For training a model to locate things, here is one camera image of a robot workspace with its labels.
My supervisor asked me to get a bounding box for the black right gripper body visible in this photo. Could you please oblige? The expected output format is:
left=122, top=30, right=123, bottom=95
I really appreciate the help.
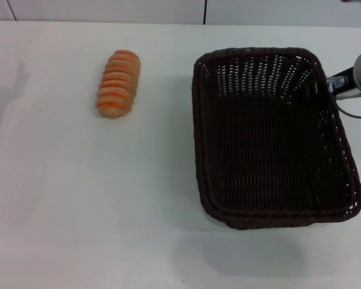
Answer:
left=328, top=67, right=359, bottom=92

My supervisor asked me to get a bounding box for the black woven rectangular basket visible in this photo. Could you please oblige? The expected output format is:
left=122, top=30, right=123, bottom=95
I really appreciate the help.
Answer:
left=193, top=46, right=361, bottom=231

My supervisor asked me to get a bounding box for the orange striped bread loaf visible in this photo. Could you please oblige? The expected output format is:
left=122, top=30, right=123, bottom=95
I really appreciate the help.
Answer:
left=95, top=49, right=141, bottom=119

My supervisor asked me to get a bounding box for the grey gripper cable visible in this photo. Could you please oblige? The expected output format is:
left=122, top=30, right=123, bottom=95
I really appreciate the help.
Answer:
left=329, top=90, right=361, bottom=119

